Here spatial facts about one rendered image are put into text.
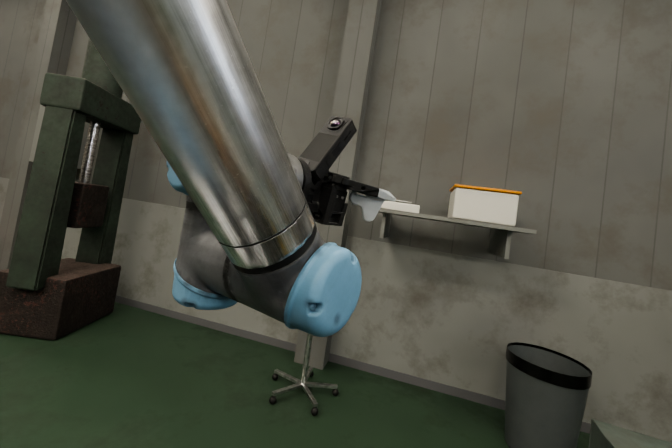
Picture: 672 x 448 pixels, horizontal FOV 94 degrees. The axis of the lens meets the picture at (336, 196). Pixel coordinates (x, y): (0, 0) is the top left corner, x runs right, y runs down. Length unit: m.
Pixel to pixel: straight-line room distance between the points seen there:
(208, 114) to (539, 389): 2.85
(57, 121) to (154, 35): 3.70
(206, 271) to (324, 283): 0.14
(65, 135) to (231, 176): 3.62
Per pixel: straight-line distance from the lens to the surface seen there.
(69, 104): 3.84
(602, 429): 0.74
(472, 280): 3.35
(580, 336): 3.68
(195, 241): 0.36
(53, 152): 3.83
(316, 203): 0.48
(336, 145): 0.47
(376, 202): 0.54
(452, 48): 3.77
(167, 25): 0.19
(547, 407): 2.97
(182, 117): 0.19
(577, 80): 3.85
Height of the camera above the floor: 1.53
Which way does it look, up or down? 3 degrees up
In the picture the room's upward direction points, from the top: 9 degrees clockwise
